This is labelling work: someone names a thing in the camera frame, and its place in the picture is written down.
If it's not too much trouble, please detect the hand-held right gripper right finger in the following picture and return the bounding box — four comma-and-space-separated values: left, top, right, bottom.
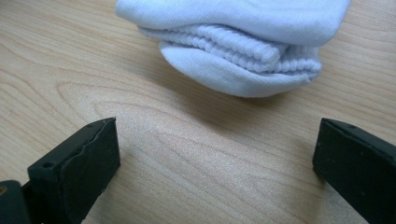
312, 118, 396, 224

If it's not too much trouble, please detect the white sock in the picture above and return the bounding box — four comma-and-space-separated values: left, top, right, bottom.
114, 0, 353, 99

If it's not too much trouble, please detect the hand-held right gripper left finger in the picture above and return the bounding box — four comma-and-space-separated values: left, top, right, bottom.
21, 117, 121, 224

